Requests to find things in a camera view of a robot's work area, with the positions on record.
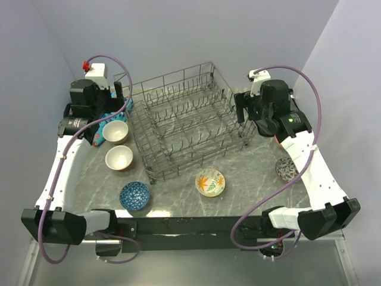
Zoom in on black leaf pattern bowl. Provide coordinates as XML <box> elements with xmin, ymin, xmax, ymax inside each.
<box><xmin>275</xmin><ymin>157</ymin><xmax>299</xmax><ymax>182</ymax></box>

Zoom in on grey wire dish rack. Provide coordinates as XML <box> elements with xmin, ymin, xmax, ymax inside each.
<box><xmin>114</xmin><ymin>62</ymin><xmax>257</xmax><ymax>184</ymax></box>

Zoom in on white bowl far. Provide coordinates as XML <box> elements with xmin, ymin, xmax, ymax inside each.
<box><xmin>102</xmin><ymin>120</ymin><xmax>129</xmax><ymax>145</ymax></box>

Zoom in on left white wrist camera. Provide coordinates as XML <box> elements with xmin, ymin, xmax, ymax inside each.
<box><xmin>82</xmin><ymin>61</ymin><xmax>109</xmax><ymax>90</ymax></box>

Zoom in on white bowl near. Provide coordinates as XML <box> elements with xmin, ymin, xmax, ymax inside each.
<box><xmin>105</xmin><ymin>145</ymin><xmax>133</xmax><ymax>171</ymax></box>

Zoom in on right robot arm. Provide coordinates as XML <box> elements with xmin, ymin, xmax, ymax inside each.
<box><xmin>234</xmin><ymin>80</ymin><xmax>361</xmax><ymax>240</ymax></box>

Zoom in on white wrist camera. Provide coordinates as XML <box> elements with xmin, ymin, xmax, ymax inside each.
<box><xmin>248</xmin><ymin>70</ymin><xmax>271</xmax><ymax>97</ymax></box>
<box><xmin>82</xmin><ymin>61</ymin><xmax>109</xmax><ymax>90</ymax></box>

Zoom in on white bowl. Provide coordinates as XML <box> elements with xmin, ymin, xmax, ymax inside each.
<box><xmin>105</xmin><ymin>145</ymin><xmax>133</xmax><ymax>171</ymax></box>
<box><xmin>102</xmin><ymin>120</ymin><xmax>129</xmax><ymax>145</ymax></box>

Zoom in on blue shark print cloth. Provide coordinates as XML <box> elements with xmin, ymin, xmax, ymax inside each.
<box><xmin>64</xmin><ymin>92</ymin><xmax>133</xmax><ymax>146</ymax></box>

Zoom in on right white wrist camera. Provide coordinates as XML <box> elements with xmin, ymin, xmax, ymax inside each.
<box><xmin>248</xmin><ymin>70</ymin><xmax>271</xmax><ymax>97</ymax></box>

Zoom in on blue triangle pattern bowl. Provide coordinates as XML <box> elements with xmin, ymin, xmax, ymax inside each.
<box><xmin>119</xmin><ymin>181</ymin><xmax>150</xmax><ymax>211</ymax></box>

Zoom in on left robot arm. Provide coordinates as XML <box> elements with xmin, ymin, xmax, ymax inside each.
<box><xmin>21</xmin><ymin>79</ymin><xmax>124</xmax><ymax>245</ymax></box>

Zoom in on red floral bowl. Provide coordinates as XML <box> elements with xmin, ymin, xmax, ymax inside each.
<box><xmin>274</xmin><ymin>135</ymin><xmax>282</xmax><ymax>146</ymax></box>

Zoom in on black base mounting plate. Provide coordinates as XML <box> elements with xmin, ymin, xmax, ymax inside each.
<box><xmin>83</xmin><ymin>214</ymin><xmax>296</xmax><ymax>254</ymax></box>

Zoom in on orange flower pattern bowl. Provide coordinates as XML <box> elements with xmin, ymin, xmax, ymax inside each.
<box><xmin>195</xmin><ymin>168</ymin><xmax>226</xmax><ymax>197</ymax></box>

